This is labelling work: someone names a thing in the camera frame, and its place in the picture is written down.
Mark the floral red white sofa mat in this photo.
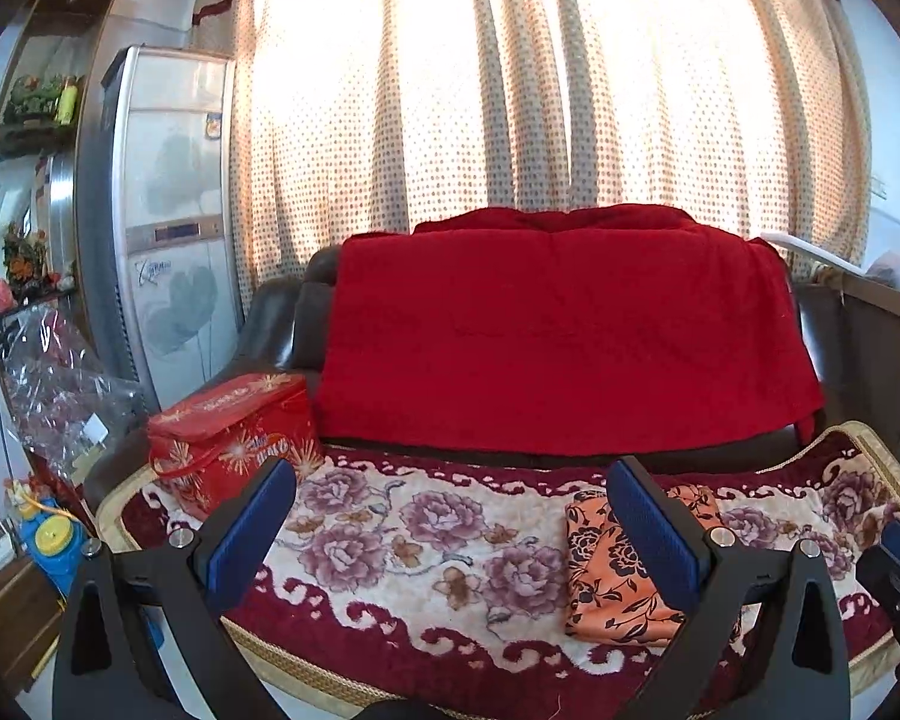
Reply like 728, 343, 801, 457
94, 420, 900, 715

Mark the yellow bottle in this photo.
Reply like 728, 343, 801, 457
56, 75, 82, 127

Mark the clear plastic wrap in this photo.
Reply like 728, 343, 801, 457
0, 306, 152, 482

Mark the blue yellow toy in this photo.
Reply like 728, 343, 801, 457
11, 476, 97, 610

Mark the red sparkle-print box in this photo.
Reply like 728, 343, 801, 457
148, 371, 325, 518

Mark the tall display shelf cabinet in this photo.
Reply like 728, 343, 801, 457
0, 0, 137, 320

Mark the white standing air conditioner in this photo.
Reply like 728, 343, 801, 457
75, 45, 245, 412

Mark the low wooden cabinet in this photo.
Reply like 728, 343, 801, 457
0, 555, 70, 695

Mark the orange black floral cloth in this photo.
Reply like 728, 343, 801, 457
565, 484, 722, 647

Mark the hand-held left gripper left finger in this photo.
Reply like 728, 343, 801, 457
51, 456, 301, 720

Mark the green ornament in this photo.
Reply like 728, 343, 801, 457
4, 73, 59, 125

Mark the dark leather sofa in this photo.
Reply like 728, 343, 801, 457
82, 244, 856, 511

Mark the white rail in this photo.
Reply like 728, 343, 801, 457
750, 231, 867, 275

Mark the brown wooden panel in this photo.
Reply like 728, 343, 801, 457
840, 274, 900, 460

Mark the artificial flower bouquet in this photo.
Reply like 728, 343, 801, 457
1, 223, 53, 287

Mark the dotted cream curtain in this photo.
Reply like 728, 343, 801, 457
191, 0, 872, 295

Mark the red blanket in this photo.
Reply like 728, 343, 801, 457
311, 204, 827, 458

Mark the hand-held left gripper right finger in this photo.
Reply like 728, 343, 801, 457
606, 456, 850, 720

